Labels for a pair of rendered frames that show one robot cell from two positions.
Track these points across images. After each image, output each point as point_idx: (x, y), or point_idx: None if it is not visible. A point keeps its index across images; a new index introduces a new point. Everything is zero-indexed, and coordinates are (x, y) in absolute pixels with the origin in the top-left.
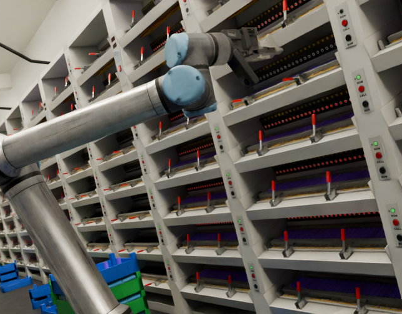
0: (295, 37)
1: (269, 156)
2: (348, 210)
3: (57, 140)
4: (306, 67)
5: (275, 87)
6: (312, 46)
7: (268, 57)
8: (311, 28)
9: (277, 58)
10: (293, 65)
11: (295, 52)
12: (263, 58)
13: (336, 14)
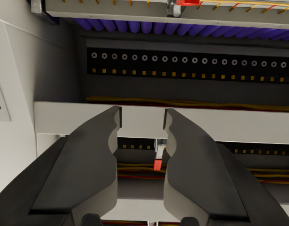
0: (144, 107)
1: None
2: None
3: None
4: (206, 42)
5: None
6: (178, 72)
7: (170, 118)
8: (93, 108)
9: (265, 83)
10: (236, 58)
11: (216, 79)
12: (174, 136)
13: (3, 107)
